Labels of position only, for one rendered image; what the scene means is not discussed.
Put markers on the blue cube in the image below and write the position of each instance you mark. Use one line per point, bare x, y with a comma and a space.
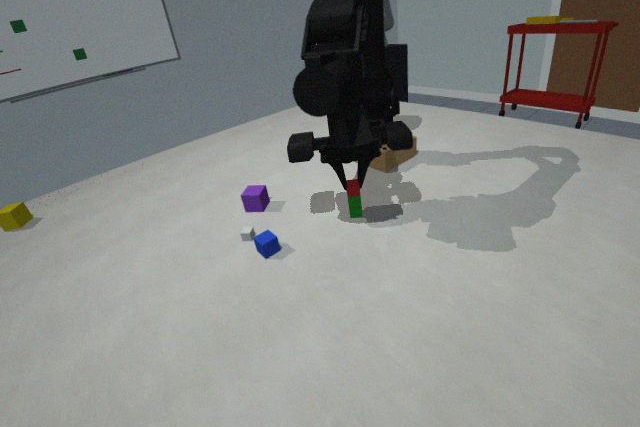
267, 244

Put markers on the purple block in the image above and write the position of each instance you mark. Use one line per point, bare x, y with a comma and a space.
255, 198

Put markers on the red block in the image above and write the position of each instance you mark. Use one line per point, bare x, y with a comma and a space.
353, 188

